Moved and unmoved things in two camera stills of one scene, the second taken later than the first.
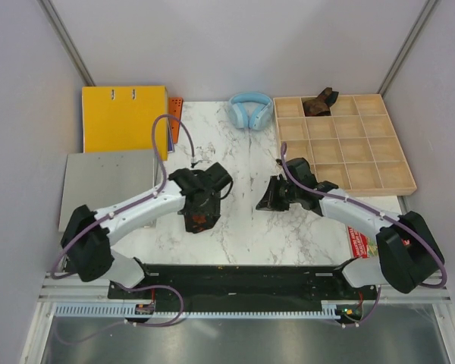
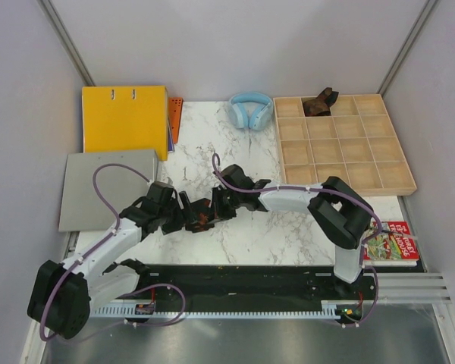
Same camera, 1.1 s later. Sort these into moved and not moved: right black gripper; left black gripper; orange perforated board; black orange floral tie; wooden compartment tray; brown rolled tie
Moved: right black gripper; left black gripper
Not moved: brown rolled tie; wooden compartment tray; orange perforated board; black orange floral tie
